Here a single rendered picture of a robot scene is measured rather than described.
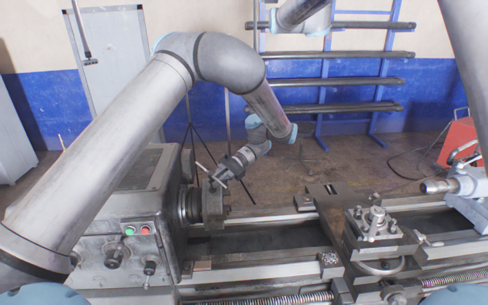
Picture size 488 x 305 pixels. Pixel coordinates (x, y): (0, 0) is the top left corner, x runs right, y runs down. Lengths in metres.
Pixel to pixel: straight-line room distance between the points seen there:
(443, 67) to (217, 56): 5.09
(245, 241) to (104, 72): 3.48
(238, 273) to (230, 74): 0.96
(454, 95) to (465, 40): 5.38
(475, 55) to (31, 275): 0.69
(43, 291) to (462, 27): 0.65
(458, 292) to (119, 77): 4.25
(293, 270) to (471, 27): 1.13
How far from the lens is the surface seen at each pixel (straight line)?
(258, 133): 1.10
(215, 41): 0.60
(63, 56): 4.65
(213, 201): 1.14
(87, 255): 1.21
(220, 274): 1.29
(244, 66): 0.59
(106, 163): 0.49
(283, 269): 1.31
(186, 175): 1.31
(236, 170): 1.11
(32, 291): 0.39
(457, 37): 0.51
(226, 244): 1.56
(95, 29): 4.32
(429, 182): 1.62
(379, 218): 1.16
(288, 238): 1.60
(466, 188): 1.74
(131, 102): 0.53
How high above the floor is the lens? 1.89
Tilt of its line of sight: 28 degrees down
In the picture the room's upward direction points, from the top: 1 degrees counter-clockwise
